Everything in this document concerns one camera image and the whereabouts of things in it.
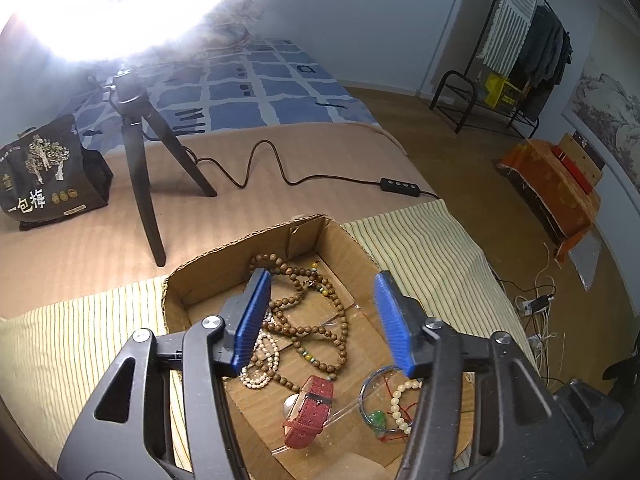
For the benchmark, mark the orange cloth covered box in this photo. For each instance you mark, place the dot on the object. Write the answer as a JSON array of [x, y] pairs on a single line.
[[550, 190]]

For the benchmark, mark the black printed snack bag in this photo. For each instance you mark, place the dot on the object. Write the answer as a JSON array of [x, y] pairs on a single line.
[[45, 175]]

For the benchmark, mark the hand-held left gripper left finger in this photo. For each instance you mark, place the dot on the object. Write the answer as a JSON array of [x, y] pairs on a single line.
[[250, 325]]

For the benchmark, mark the striped hanging towel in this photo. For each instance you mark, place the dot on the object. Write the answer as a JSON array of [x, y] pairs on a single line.
[[510, 15]]

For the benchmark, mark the tan bed cover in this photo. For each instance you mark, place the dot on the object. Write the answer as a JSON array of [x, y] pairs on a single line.
[[300, 215]]

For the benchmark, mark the yellow striped cloth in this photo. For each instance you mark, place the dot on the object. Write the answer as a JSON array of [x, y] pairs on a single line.
[[50, 350]]

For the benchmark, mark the dark hanging clothes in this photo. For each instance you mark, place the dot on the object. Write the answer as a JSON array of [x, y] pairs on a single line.
[[545, 45]]

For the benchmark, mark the cardboard box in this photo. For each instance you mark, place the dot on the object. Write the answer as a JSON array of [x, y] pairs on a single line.
[[320, 245]]

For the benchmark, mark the red flat box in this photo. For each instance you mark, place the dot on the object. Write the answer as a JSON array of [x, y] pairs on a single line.
[[575, 167]]

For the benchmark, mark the landscape wall scroll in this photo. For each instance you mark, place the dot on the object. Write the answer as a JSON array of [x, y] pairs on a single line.
[[610, 100]]

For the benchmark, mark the black tripod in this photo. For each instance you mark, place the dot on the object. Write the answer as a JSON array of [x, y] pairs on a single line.
[[137, 160]]

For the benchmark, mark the blue checked bed sheet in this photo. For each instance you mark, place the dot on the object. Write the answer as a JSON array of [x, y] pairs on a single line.
[[280, 90]]

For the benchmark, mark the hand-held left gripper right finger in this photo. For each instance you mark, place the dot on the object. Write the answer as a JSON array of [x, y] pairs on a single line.
[[395, 325]]

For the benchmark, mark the clear plastic sheet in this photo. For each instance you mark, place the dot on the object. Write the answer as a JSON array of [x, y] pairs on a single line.
[[585, 260]]

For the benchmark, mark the black clothes rack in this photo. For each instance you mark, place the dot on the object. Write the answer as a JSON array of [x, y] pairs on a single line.
[[457, 95]]

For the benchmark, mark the yellow crate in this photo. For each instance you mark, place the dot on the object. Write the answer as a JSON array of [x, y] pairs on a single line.
[[502, 90]]

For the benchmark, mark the dark thin bangle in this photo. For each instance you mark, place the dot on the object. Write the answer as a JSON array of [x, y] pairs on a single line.
[[364, 390]]

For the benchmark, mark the beige leaning board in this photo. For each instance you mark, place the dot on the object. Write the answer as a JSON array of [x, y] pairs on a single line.
[[460, 25]]

